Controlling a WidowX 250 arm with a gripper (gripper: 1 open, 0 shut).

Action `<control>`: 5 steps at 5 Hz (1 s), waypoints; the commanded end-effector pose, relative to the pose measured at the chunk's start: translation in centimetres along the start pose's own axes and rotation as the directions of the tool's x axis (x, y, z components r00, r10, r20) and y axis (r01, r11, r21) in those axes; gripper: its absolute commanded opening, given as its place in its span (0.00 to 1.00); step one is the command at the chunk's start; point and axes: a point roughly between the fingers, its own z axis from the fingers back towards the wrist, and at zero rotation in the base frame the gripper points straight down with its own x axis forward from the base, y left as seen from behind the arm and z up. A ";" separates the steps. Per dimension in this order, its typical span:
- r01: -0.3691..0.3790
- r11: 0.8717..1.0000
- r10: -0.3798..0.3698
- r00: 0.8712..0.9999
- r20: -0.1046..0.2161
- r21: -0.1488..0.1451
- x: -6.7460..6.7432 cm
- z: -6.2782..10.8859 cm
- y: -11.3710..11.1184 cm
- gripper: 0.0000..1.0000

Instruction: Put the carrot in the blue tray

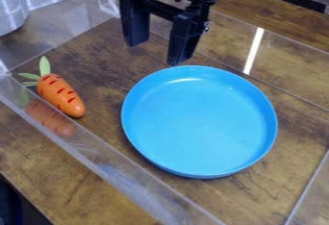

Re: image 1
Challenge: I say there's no clear acrylic enclosure wall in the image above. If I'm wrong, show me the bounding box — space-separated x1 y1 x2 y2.
0 0 329 225

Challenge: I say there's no orange toy carrot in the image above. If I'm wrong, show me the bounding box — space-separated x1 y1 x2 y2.
19 56 86 118

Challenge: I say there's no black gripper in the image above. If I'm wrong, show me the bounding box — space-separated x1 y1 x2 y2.
119 0 214 65

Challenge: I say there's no blue round tray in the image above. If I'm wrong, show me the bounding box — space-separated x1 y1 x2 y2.
120 65 278 179

